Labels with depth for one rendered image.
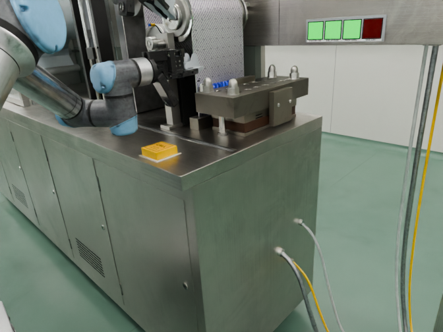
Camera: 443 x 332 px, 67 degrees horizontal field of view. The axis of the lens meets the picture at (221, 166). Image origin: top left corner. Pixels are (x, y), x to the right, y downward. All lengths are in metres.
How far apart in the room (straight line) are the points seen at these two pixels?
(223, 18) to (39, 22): 0.71
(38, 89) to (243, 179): 0.55
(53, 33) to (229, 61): 0.71
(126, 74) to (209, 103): 0.26
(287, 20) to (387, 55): 2.40
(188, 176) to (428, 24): 0.73
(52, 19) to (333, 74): 3.37
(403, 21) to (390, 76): 2.51
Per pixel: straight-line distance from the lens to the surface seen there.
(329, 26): 1.18
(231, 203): 0.95
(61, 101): 0.92
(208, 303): 1.05
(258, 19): 1.34
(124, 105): 0.93
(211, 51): 1.16
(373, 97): 3.68
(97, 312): 1.83
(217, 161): 0.86
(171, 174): 0.81
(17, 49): 0.60
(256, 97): 1.03
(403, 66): 3.56
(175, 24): 1.13
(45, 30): 0.62
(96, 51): 1.35
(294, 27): 1.25
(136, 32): 1.44
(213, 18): 1.17
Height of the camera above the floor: 1.21
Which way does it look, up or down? 22 degrees down
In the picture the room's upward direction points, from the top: 3 degrees counter-clockwise
